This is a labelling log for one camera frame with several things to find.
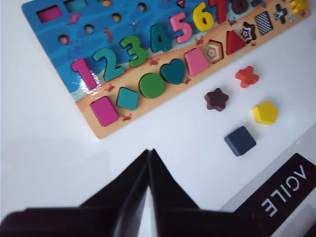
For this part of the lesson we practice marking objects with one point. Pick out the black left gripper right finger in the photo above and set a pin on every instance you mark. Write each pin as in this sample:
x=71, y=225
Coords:
x=185, y=222

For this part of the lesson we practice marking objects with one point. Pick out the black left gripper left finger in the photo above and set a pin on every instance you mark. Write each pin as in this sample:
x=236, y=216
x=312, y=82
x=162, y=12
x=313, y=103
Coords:
x=74, y=222

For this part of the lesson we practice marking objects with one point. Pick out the navy square block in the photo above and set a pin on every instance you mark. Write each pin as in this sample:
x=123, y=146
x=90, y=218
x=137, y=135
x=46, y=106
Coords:
x=239, y=140

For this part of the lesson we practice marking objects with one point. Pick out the black logo plate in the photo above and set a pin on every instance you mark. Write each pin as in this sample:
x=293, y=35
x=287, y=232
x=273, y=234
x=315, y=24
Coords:
x=284, y=187

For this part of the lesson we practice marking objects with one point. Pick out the magenta rectangle block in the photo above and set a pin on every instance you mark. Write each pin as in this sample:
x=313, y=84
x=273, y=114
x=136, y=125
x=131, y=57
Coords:
x=103, y=111

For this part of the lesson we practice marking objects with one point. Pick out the dark purple star block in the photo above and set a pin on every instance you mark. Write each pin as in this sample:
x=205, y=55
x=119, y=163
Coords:
x=216, y=100

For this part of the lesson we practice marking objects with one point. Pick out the teal diamond block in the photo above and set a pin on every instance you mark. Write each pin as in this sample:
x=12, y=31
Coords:
x=127, y=98

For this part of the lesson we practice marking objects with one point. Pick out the yellow pentagon block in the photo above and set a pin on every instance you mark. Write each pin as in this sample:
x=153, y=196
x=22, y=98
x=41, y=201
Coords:
x=265, y=113

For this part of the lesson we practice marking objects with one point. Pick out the green circle block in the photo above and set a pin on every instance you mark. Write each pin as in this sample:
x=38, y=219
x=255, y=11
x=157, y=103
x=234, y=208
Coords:
x=151, y=86

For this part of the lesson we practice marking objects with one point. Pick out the magenta number one piece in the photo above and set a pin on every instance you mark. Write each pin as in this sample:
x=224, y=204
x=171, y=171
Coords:
x=85, y=74

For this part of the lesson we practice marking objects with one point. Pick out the dark teal heart block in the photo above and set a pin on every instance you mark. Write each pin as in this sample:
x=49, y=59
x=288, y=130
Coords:
x=172, y=71

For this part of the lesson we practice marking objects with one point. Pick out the teal number two piece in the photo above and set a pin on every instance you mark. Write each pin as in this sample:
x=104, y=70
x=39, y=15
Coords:
x=112, y=74

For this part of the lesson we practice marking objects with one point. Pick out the orange cross block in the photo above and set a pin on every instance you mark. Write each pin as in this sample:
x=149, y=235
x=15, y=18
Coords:
x=247, y=76

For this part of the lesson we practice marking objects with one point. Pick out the pink trapezoid block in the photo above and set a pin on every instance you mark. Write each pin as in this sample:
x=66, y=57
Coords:
x=196, y=61

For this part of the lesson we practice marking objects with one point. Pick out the ocean themed wooden puzzle board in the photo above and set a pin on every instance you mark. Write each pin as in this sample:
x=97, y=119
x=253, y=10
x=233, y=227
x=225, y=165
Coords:
x=61, y=61

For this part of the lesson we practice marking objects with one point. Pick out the green number three piece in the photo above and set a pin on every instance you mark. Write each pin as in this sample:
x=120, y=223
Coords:
x=140, y=55

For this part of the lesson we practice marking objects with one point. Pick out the dark teal number four piece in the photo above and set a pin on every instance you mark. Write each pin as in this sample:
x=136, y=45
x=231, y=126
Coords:
x=168, y=42

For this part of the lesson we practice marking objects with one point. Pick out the red triangle block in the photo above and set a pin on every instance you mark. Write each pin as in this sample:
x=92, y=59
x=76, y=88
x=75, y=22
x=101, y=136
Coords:
x=233, y=44

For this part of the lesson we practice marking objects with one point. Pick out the pink number five piece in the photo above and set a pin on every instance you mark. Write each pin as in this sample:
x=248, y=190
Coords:
x=179, y=19

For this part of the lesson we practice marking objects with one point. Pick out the yellow number six piece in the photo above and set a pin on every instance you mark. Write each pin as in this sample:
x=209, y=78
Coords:
x=197, y=19

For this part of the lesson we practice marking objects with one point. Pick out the red number seven piece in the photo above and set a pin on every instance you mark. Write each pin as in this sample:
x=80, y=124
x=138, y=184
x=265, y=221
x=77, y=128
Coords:
x=222, y=12

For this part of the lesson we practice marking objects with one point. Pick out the dark purple number eight piece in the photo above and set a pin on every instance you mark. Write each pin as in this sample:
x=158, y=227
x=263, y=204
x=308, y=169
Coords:
x=235, y=10

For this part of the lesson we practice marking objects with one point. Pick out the navy number nine piece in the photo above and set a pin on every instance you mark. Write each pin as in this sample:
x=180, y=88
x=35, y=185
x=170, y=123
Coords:
x=259, y=3

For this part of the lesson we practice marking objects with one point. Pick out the yellow equals sign piece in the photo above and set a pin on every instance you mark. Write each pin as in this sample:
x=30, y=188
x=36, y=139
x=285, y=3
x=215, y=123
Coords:
x=297, y=7

